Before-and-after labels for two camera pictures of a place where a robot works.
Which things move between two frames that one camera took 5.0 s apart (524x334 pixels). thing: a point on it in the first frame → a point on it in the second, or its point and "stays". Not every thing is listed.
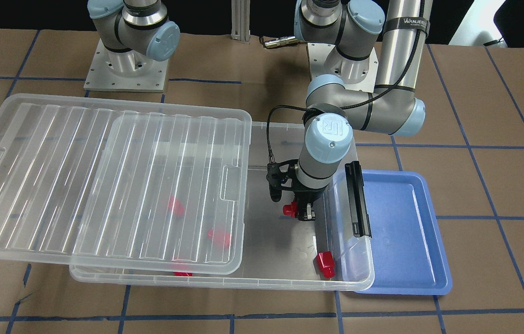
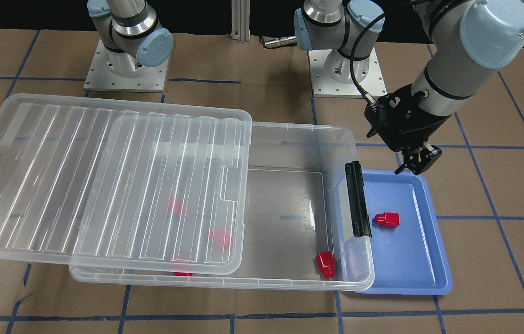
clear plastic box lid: [109, 183] stays
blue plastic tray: [410, 256] stays
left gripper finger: [309, 215] → [428, 155]
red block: [222, 238] stays
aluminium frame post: [240, 10] stays
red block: [290, 209] → [387, 220]
